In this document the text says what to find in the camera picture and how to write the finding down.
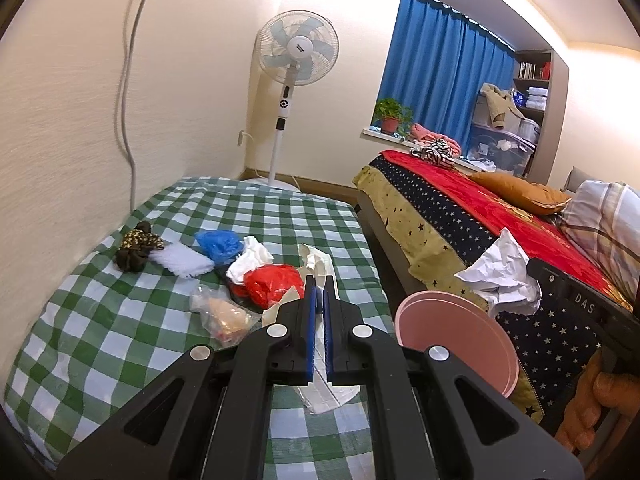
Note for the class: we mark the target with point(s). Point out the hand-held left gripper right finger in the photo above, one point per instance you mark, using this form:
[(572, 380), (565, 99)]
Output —
[(328, 330)]

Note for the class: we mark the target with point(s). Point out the small white plastic bag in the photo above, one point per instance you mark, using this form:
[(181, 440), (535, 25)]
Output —
[(247, 262)]

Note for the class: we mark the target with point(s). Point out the white standing fan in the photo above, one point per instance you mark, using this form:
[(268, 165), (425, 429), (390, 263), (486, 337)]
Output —
[(297, 47)]

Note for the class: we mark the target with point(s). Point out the black and white striped cloth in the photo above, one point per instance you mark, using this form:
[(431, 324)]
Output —
[(440, 152)]

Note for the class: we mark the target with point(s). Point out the red blanket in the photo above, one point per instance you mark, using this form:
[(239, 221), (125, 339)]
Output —
[(480, 195)]

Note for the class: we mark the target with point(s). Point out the blue packet on shelf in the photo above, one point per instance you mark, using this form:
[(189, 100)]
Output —
[(518, 99)]

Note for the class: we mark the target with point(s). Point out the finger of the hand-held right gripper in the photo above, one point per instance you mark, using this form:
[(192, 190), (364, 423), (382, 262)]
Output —
[(539, 270)]

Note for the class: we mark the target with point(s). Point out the wooden bookshelf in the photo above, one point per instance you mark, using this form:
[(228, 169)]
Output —
[(544, 120)]

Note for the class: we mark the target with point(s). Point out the white paper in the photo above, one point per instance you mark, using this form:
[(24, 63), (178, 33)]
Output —
[(500, 270)]

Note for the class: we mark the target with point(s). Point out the low white wall socket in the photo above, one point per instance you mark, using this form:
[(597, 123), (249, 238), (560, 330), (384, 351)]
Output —
[(241, 138)]

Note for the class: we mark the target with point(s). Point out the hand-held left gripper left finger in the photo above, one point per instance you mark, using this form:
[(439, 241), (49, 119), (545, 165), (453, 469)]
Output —
[(310, 330)]

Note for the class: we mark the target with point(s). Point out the white windowsill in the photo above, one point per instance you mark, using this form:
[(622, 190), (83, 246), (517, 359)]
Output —
[(375, 132)]

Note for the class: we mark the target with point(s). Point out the bed with red blanket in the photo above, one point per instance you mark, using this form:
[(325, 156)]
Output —
[(435, 210)]

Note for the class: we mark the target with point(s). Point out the blue plastic bag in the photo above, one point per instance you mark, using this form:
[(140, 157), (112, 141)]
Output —
[(220, 244)]

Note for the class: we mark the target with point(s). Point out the row of books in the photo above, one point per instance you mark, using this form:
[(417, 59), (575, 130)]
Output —
[(526, 71)]

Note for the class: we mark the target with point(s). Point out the dark bed frame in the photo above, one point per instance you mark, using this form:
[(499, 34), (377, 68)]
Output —
[(380, 230)]

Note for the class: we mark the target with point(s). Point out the clear plastic storage box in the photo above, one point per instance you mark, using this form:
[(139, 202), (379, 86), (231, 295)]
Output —
[(505, 152)]

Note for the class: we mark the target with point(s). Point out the person's right hand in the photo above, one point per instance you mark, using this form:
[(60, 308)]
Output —
[(585, 400)]

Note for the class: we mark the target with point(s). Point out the red plastic bag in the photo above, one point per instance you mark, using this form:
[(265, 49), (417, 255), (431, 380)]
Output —
[(270, 282)]

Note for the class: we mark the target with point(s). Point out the grey box under jacket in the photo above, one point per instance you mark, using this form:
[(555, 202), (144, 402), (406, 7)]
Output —
[(481, 112)]

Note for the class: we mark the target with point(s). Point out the orange pillow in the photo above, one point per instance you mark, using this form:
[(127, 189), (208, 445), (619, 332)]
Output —
[(520, 190)]

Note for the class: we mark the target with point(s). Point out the stack of white towels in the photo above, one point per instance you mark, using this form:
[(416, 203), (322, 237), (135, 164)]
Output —
[(538, 97)]

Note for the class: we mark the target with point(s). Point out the grey bed headboard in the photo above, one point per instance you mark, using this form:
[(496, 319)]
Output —
[(580, 177)]

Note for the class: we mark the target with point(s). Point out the pink plastic bin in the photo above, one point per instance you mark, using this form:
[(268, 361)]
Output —
[(450, 320)]

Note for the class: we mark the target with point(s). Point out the pink folded clothes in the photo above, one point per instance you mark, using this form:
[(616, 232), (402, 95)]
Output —
[(430, 134)]

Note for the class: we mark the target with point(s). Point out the red box on shelf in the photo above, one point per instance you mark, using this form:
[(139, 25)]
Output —
[(545, 70)]

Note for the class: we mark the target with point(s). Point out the potted green plant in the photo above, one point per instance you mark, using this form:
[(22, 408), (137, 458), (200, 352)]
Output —
[(392, 110)]

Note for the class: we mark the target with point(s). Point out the clear plastic bag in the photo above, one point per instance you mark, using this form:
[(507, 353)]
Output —
[(225, 317)]

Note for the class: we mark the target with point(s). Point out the blue curtain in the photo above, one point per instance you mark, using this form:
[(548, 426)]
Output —
[(440, 70)]

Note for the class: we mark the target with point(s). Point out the khaki jacket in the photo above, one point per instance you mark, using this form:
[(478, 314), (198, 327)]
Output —
[(497, 105)]

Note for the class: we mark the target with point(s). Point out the small grey storage box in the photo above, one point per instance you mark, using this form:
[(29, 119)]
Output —
[(529, 131)]

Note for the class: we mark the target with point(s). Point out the white cloth on windowsill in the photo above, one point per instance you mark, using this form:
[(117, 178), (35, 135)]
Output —
[(485, 164)]

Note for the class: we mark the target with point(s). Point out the dark floral cloth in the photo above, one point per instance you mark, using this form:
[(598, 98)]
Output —
[(135, 247)]

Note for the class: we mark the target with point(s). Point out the plaid pillow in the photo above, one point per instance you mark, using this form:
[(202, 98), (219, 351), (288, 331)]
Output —
[(605, 220)]

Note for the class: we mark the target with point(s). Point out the black and red snack packet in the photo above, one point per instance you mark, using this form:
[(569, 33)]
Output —
[(240, 296)]

